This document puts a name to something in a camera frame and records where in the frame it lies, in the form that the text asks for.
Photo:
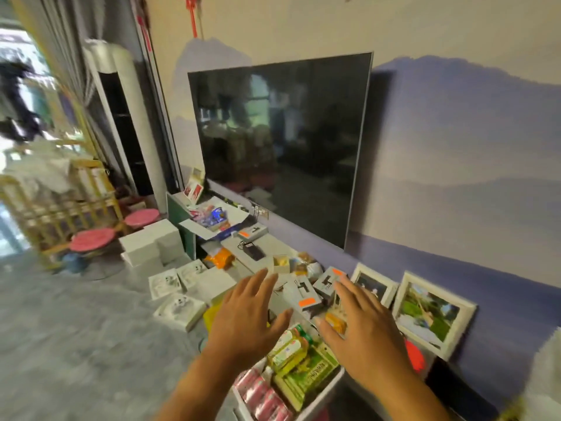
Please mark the person's right hand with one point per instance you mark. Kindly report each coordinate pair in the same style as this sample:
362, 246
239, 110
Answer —
372, 342

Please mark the person's left hand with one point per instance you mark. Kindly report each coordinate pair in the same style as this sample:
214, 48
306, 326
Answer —
241, 328

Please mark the person's left forearm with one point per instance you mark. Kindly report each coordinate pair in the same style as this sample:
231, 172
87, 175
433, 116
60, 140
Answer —
197, 394

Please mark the person's right forearm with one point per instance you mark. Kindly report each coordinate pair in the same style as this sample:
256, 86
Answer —
416, 403

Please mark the yellow play tray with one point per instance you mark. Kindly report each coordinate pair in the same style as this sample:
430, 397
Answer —
212, 317

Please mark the orange packet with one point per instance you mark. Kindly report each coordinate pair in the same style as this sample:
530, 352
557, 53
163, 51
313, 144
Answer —
335, 323

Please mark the red lid jar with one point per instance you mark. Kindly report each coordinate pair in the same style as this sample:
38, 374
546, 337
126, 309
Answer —
415, 357

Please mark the white square carton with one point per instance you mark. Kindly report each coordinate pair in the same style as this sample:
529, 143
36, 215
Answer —
214, 282

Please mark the white foam toy tray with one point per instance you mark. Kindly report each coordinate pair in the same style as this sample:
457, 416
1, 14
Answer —
193, 272
164, 284
179, 312

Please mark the white plastic crate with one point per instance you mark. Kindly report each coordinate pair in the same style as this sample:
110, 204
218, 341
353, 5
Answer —
324, 390

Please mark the grey box orange sticker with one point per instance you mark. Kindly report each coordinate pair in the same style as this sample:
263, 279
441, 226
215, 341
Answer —
302, 293
328, 280
254, 232

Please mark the orange snack bag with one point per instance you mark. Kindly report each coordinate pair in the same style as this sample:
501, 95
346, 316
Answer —
219, 258

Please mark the small open cream carton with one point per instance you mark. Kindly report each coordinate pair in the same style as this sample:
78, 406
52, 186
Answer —
280, 263

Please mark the black handheld device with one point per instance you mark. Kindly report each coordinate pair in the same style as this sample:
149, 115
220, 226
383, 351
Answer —
253, 252

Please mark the brown snack bag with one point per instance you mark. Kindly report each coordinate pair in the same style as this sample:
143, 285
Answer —
300, 260

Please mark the silver foil bag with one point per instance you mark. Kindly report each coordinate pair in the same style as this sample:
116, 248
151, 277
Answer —
314, 270

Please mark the open white flap carton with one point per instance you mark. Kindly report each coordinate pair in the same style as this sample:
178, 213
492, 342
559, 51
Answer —
193, 227

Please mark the blue shiny packet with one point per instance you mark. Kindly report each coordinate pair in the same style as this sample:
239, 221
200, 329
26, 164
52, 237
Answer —
217, 216

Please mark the white foam block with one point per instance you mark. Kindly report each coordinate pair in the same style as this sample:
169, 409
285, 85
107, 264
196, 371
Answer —
164, 236
138, 247
142, 269

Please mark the red white picture card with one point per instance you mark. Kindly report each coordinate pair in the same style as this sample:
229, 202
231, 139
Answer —
193, 188

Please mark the pink round stool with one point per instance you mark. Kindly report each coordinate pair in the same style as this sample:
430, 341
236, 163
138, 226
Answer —
142, 216
92, 238

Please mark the black flat television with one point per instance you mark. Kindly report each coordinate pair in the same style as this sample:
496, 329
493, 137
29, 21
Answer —
285, 144

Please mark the wooden baby crib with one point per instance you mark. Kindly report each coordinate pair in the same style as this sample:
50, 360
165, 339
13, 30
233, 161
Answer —
87, 210

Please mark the white tower air conditioner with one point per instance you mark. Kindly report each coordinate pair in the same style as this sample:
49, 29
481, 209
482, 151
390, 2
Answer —
140, 127

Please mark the white cloth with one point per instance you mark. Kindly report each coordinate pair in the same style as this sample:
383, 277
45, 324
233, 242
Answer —
39, 166

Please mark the red knot ornament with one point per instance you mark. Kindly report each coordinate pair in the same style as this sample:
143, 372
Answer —
193, 17

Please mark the grey curtain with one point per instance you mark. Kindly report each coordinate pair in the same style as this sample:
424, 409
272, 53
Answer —
57, 61

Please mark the row of hanging clothes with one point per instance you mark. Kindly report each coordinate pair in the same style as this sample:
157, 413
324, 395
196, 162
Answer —
13, 96

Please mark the black-white photo frame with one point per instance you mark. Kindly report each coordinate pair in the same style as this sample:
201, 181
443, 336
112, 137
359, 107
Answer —
372, 284

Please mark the landscape photo frame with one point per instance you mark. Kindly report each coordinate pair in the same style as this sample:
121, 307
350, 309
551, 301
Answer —
429, 315

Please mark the wall socket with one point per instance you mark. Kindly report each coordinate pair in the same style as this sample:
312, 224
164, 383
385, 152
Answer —
259, 211

